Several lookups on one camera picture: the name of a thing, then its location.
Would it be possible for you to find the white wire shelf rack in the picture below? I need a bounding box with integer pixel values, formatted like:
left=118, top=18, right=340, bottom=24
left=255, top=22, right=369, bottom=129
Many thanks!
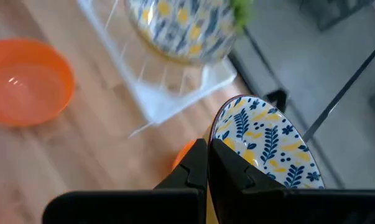
left=76, top=0, right=238, bottom=139

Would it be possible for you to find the small green potted plant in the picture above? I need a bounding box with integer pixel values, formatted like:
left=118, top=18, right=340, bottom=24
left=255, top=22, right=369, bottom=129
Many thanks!
left=230, top=0, right=256, bottom=34

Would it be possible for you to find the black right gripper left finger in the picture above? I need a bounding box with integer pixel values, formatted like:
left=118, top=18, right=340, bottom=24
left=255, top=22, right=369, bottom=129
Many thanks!
left=42, top=138, right=209, bottom=224

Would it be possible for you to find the orange plastic bowl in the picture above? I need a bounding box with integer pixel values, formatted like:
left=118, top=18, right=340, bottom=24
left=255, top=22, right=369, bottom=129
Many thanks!
left=171, top=139, right=197, bottom=170
left=0, top=37, right=76, bottom=128

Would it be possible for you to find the black frame handle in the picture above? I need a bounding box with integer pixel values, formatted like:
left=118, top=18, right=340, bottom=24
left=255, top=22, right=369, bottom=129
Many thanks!
left=266, top=88, right=290, bottom=113

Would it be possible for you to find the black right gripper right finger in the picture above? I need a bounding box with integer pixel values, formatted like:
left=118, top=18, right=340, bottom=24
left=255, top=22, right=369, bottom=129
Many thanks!
left=208, top=138, right=375, bottom=224

